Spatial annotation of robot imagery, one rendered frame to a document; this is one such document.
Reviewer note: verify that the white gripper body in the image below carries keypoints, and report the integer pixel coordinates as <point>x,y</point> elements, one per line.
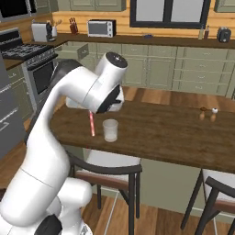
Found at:
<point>75,103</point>

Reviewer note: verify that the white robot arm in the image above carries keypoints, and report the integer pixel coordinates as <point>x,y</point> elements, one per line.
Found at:
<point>46,159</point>

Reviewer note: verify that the red striped straw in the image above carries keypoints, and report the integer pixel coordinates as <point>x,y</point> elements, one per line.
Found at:
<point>91,124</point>

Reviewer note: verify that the clear glass cup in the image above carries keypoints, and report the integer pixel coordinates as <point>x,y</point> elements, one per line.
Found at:
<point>110,131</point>

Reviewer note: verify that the pale green open drawer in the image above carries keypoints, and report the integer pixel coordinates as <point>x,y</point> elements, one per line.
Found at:
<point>82,51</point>

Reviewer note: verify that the steel range cooker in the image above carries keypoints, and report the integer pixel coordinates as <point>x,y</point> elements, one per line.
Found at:
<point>33,64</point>

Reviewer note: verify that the red knife block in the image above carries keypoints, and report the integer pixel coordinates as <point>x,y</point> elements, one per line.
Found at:
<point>73,27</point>

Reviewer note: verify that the white pot with utensils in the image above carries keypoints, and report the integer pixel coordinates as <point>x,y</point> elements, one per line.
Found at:
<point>55,29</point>

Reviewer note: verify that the dark-framed white bar stool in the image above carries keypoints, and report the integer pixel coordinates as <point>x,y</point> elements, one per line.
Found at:
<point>217,195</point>
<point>116,171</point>

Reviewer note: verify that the silver toaster oven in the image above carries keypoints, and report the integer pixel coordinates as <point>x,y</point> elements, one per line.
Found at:
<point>101,28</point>

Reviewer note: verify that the small blue object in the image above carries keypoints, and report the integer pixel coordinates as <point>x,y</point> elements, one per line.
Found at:
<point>148,36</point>

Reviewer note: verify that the pale green base cupboards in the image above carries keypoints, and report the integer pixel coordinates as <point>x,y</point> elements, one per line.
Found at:
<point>171,67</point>

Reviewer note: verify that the black microwave oven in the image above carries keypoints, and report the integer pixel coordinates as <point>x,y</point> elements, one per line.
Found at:
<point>15,7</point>

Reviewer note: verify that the brown-topped wooden shaker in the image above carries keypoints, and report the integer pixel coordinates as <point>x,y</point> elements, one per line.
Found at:
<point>202,114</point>

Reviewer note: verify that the dark-framed window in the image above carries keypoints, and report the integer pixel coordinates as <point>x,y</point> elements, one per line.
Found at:
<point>170,13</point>

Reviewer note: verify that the white-topped wooden shaker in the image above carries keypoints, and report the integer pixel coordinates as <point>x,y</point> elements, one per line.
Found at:
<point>213,115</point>

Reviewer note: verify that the pale bottle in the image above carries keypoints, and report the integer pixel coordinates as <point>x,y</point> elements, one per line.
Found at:
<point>201,33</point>

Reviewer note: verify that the dark brown bottle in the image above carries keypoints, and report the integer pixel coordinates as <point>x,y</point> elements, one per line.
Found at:
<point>207,32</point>

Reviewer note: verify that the black toaster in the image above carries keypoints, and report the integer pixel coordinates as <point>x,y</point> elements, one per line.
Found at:
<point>224,34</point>

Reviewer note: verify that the pale green wall cupboards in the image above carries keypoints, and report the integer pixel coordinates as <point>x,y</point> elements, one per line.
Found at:
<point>91,4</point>

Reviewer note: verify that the pale green wall cupboard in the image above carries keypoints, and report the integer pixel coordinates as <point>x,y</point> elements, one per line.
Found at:
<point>225,5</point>

